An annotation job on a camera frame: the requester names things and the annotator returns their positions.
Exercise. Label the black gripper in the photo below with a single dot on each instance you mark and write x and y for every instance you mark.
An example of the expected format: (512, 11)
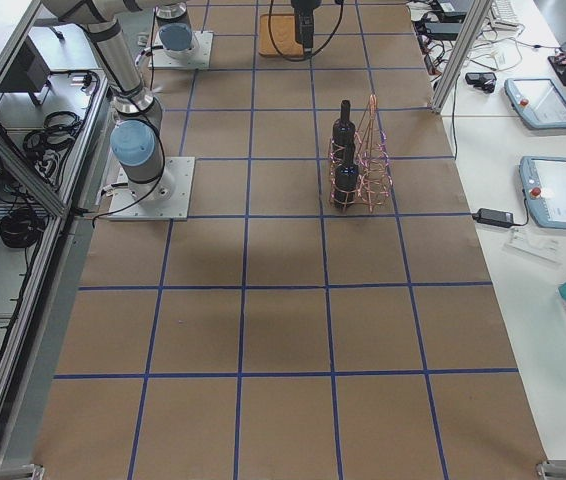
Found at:
(304, 7)

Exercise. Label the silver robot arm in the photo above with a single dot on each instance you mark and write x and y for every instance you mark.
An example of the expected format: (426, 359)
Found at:
(135, 142)
(175, 30)

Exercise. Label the wooden tray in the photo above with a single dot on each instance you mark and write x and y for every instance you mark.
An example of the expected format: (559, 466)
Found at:
(277, 35)

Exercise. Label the dark wine bottle far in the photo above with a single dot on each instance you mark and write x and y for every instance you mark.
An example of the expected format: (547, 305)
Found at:
(343, 129)

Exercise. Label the dark wine bottle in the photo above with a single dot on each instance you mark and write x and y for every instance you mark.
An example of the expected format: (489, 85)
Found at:
(346, 178)
(343, 129)

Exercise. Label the dark wine bottle near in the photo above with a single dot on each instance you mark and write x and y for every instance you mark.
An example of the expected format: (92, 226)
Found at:
(346, 178)

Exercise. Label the teach pendant far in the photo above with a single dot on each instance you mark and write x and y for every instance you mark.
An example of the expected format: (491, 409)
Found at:
(539, 102)

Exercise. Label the teach pendant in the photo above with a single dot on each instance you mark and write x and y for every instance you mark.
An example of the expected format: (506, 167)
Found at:
(539, 102)
(544, 186)

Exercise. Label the black power adapter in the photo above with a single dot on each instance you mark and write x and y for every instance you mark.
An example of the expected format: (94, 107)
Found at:
(497, 218)

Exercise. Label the teach pendant near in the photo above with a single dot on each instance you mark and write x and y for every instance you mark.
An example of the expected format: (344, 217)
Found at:
(544, 186)

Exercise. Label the clear acrylic holder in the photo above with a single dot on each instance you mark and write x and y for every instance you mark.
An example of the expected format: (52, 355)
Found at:
(540, 248)

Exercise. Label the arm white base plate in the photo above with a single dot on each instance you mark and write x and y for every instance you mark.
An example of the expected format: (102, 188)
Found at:
(197, 57)
(170, 199)

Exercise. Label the copper wire bottle basket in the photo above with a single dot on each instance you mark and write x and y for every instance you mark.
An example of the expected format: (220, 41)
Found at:
(374, 182)

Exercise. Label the aluminium frame post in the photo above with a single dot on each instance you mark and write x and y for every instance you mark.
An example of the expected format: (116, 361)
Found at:
(465, 39)

